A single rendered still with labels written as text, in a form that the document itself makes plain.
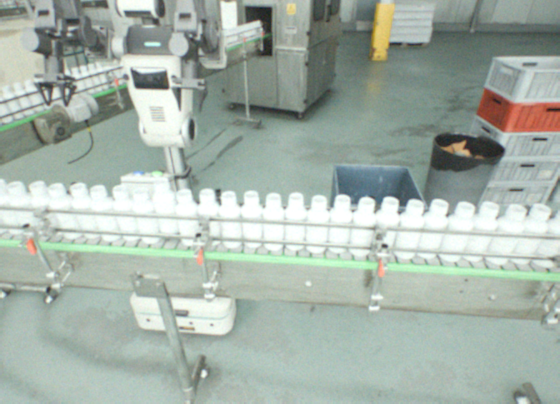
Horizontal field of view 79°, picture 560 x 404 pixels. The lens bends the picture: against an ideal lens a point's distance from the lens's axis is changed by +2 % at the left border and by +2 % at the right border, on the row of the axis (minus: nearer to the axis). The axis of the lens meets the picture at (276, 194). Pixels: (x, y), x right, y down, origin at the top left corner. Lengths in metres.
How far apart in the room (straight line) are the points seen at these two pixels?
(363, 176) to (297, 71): 3.07
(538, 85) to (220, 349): 2.62
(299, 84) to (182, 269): 3.71
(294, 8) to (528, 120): 2.66
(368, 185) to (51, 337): 1.86
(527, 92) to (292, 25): 2.57
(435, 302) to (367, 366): 0.92
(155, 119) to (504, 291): 1.34
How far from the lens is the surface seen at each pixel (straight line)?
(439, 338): 2.16
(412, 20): 10.20
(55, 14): 1.38
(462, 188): 2.66
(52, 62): 1.35
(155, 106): 1.49
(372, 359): 1.97
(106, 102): 2.59
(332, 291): 1.02
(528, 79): 2.90
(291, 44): 4.44
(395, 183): 1.58
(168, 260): 1.02
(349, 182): 1.54
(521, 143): 3.12
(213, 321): 1.87
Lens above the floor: 1.65
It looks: 33 degrees down
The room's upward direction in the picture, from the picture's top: straight up
